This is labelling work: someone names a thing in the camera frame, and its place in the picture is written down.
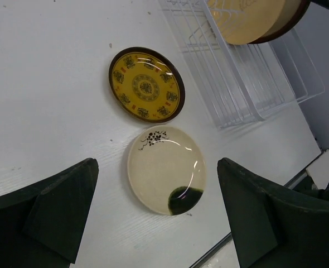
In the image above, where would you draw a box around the orange round plate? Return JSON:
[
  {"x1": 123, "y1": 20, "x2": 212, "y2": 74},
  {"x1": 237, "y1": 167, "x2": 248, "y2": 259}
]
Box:
[{"x1": 206, "y1": 0, "x2": 286, "y2": 45}]

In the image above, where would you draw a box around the yellow patterned black-rim plate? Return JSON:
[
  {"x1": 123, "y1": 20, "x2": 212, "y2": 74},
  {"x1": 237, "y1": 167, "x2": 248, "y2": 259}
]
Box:
[{"x1": 108, "y1": 47, "x2": 186, "y2": 123}]

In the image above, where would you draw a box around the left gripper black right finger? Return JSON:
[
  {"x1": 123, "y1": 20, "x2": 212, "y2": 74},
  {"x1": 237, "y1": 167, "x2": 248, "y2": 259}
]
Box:
[{"x1": 217, "y1": 158, "x2": 329, "y2": 267}]

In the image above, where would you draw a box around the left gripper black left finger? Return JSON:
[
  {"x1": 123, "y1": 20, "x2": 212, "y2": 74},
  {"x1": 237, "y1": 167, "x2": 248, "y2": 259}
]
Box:
[{"x1": 0, "y1": 158, "x2": 99, "y2": 267}]

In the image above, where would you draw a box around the cream plate black mark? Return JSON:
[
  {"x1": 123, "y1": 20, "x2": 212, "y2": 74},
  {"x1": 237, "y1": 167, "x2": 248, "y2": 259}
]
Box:
[{"x1": 127, "y1": 125, "x2": 207, "y2": 216}]

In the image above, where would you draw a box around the white wire dish rack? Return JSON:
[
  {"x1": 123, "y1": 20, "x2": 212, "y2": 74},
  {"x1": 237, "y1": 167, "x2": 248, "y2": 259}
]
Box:
[{"x1": 159, "y1": 1, "x2": 325, "y2": 129}]

